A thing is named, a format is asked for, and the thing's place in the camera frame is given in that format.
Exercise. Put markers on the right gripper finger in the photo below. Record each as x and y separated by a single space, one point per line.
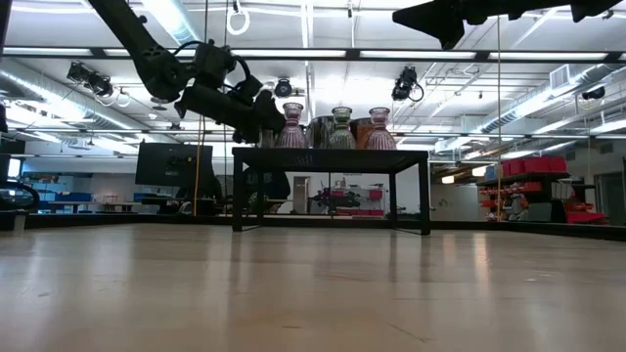
440 19

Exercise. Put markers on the clear glass candle holder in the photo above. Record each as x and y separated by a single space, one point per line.
341 137

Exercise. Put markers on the tin can with orange tags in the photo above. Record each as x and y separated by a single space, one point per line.
362 131

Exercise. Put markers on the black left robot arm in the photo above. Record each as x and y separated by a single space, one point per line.
142 44

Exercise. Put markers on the black round lamp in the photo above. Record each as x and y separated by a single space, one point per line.
282 88

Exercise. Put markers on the person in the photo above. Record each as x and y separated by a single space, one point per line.
274 183

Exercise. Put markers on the black monitor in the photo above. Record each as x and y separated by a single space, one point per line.
171 163

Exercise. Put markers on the black mesh metal shelf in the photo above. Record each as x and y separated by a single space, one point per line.
332 160

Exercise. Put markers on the grey door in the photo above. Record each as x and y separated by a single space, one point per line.
300 195

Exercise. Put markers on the workbench with red bins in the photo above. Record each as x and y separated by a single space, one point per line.
347 198

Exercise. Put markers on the thin vertical pole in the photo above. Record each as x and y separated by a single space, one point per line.
499 122

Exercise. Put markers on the shelf with red bins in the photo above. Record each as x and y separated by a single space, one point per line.
533 166

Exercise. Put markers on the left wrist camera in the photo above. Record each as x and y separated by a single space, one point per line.
249 90

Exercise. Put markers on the black overhead frame beam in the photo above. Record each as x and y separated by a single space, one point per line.
352 54

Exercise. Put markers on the black ceiling camera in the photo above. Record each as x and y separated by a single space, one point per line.
594 93

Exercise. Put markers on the black metal table frame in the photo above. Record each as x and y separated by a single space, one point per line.
513 228

